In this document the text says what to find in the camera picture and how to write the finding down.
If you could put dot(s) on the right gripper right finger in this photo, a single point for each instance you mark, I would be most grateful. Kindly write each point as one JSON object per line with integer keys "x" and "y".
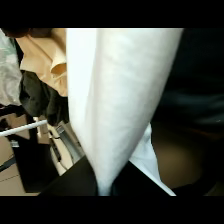
{"x": 133, "y": 183}

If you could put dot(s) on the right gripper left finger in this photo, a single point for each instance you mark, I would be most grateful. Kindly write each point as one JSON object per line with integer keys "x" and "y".
{"x": 78, "y": 181}

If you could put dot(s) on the white T-shirt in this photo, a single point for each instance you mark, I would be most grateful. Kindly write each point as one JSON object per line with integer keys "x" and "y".
{"x": 120, "y": 100}

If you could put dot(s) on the black garment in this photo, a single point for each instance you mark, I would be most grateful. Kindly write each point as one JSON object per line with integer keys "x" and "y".
{"x": 36, "y": 96}

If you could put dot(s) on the tan garment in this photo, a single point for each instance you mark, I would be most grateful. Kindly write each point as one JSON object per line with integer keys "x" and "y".
{"x": 41, "y": 56}

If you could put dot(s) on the silver frame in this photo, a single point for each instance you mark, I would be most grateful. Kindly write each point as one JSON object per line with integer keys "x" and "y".
{"x": 23, "y": 128}

